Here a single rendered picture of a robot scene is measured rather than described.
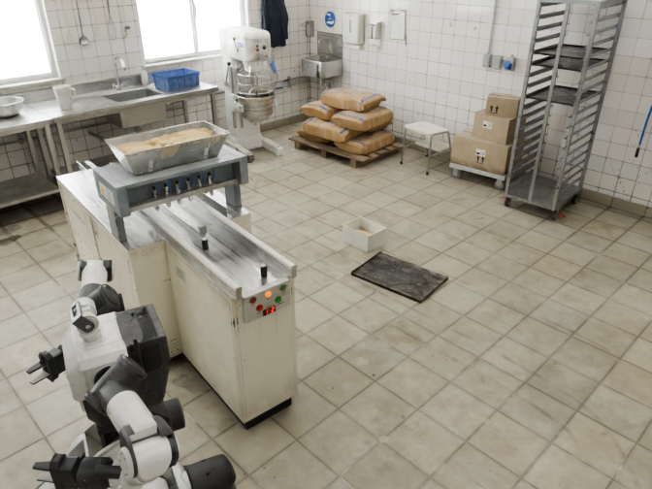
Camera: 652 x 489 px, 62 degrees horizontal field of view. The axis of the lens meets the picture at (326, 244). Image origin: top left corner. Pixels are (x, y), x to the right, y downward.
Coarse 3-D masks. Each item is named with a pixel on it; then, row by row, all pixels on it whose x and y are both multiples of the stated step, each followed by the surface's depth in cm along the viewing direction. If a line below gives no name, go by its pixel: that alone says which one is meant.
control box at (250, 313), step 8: (280, 280) 247; (288, 280) 248; (264, 288) 241; (272, 288) 243; (288, 288) 250; (248, 296) 236; (256, 296) 239; (264, 296) 242; (272, 296) 245; (280, 296) 248; (288, 296) 252; (248, 304) 238; (256, 304) 241; (264, 304) 244; (272, 304) 247; (280, 304) 250; (288, 304) 254; (248, 312) 240; (256, 312) 243; (264, 312) 245; (248, 320) 242
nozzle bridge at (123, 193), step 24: (96, 168) 277; (120, 168) 277; (168, 168) 277; (192, 168) 277; (216, 168) 295; (240, 168) 294; (120, 192) 257; (144, 192) 274; (192, 192) 285; (240, 192) 313; (120, 216) 262; (120, 240) 278
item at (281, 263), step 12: (192, 204) 316; (204, 204) 306; (216, 216) 294; (228, 228) 286; (240, 228) 280; (240, 240) 280; (252, 240) 268; (264, 252) 262; (276, 252) 257; (276, 264) 256; (288, 264) 248; (288, 276) 250
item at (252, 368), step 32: (224, 256) 266; (256, 256) 266; (192, 288) 269; (256, 288) 241; (192, 320) 284; (224, 320) 248; (256, 320) 249; (288, 320) 262; (192, 352) 302; (224, 352) 261; (256, 352) 257; (288, 352) 271; (224, 384) 275; (256, 384) 265; (288, 384) 281; (256, 416) 279
